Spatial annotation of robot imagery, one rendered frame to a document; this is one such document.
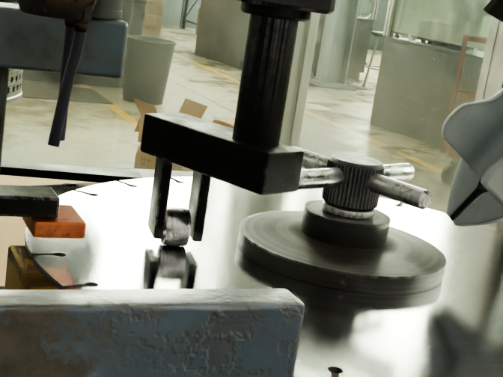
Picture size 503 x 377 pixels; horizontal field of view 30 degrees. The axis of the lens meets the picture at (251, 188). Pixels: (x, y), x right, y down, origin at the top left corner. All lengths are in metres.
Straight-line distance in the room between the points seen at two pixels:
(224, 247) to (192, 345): 0.22
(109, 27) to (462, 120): 0.26
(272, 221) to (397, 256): 0.07
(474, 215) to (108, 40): 0.27
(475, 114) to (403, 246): 0.08
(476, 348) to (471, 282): 0.10
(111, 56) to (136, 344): 0.40
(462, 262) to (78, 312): 0.32
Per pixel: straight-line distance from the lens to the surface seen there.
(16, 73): 1.14
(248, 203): 0.59
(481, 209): 0.52
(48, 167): 0.70
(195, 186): 0.47
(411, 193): 0.47
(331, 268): 0.45
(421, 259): 0.49
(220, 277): 0.44
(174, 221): 0.47
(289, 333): 0.29
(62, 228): 0.43
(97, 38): 0.64
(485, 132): 0.51
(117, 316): 0.26
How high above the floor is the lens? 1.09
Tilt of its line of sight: 13 degrees down
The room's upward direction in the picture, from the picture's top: 9 degrees clockwise
